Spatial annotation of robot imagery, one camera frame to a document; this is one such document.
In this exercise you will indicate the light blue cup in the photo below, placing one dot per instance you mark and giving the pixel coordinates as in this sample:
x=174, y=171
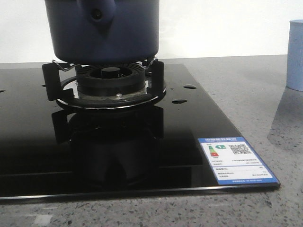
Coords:
x=294, y=74

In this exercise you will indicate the black burner under pot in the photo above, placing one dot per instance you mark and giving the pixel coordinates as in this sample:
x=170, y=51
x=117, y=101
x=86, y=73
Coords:
x=108, y=80

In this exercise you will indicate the black pot support under pot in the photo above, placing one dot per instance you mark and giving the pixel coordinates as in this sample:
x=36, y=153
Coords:
x=62, y=86

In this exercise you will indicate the dark blue cooking pot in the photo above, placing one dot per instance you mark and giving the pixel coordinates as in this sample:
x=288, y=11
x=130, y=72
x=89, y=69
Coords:
x=103, y=31

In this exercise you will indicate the blue energy label sticker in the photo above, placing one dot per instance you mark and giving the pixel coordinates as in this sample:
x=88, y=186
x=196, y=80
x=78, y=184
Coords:
x=233, y=161

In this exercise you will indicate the black glass gas stove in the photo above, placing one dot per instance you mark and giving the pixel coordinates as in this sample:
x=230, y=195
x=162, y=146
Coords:
x=51, y=154

